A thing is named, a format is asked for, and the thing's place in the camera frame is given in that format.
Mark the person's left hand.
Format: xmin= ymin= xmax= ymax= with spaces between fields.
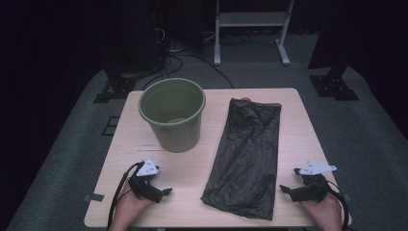
xmin=109 ymin=182 xmax=154 ymax=231

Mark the left hand-held gripper cable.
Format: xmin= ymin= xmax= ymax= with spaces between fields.
xmin=107 ymin=162 xmax=140 ymax=229

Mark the hand-held gripper cable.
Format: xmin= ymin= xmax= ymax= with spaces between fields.
xmin=107 ymin=162 xmax=140 ymax=229
xmin=326 ymin=179 xmax=352 ymax=231

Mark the black floor cable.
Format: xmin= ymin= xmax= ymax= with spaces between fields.
xmin=141 ymin=54 xmax=185 ymax=90
xmin=171 ymin=52 xmax=236 ymax=90

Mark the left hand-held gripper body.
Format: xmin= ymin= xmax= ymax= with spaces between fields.
xmin=128 ymin=158 xmax=164 ymax=204

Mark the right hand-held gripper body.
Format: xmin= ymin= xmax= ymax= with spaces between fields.
xmin=290 ymin=161 xmax=338 ymax=204

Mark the black plastic garbage bag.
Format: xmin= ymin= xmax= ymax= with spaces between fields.
xmin=200 ymin=97 xmax=283 ymax=221

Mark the green plastic trash bin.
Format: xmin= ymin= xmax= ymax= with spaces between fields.
xmin=138 ymin=77 xmax=207 ymax=154

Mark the right hand-held gripper cable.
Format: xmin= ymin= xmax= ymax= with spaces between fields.
xmin=326 ymin=179 xmax=352 ymax=231

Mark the white metal stand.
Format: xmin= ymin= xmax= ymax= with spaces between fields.
xmin=214 ymin=0 xmax=295 ymax=66

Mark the person's right hand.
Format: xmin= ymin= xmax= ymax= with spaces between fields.
xmin=300 ymin=192 xmax=344 ymax=231

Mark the black stand with base plate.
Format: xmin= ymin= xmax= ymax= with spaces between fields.
xmin=92 ymin=47 xmax=140 ymax=104
xmin=307 ymin=0 xmax=360 ymax=102

